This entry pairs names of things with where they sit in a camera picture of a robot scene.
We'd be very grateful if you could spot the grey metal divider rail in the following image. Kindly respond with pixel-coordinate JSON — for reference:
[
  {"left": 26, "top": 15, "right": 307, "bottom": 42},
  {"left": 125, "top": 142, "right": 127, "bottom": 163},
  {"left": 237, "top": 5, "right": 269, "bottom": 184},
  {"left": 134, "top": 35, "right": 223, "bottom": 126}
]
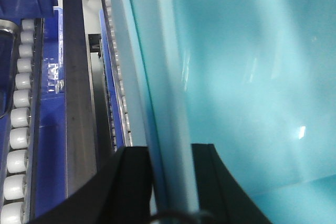
[{"left": 62, "top": 0, "right": 97, "bottom": 196}]

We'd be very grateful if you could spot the blue bin lower centre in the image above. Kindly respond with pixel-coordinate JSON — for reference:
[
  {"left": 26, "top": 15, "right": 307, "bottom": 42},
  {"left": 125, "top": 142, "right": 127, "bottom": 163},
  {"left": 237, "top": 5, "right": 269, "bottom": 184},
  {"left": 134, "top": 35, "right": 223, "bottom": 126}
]
[{"left": 35, "top": 7, "right": 66, "bottom": 217}]

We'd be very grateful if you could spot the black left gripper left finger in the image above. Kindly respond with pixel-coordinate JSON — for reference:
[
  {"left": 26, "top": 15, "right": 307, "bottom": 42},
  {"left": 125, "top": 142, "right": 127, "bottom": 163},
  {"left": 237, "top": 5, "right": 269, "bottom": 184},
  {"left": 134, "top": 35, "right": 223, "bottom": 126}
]
[{"left": 32, "top": 147, "right": 153, "bottom": 223}]

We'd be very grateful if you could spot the light blue plastic bin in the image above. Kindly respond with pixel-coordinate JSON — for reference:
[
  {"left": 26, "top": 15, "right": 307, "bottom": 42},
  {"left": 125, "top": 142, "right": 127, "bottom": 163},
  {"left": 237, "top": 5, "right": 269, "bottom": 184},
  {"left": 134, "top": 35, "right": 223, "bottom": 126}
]
[{"left": 111, "top": 0, "right": 335, "bottom": 223}]

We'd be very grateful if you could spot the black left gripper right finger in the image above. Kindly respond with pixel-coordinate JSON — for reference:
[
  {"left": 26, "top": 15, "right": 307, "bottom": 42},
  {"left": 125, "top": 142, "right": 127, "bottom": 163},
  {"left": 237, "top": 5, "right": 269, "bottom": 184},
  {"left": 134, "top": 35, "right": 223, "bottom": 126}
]
[{"left": 192, "top": 144, "right": 271, "bottom": 223}]

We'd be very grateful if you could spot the white roller track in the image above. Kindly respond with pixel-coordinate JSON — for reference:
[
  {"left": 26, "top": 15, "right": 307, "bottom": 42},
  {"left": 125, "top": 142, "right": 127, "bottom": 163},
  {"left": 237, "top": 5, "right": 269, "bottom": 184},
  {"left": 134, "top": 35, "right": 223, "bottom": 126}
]
[
  {"left": 101, "top": 0, "right": 132, "bottom": 150},
  {"left": 1, "top": 19, "right": 36, "bottom": 223}
]

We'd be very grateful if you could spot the left white roller track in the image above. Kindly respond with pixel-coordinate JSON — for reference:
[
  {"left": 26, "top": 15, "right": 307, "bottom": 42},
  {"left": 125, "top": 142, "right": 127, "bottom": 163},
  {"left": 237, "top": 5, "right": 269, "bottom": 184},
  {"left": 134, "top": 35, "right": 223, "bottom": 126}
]
[{"left": 1, "top": 19, "right": 36, "bottom": 223}]

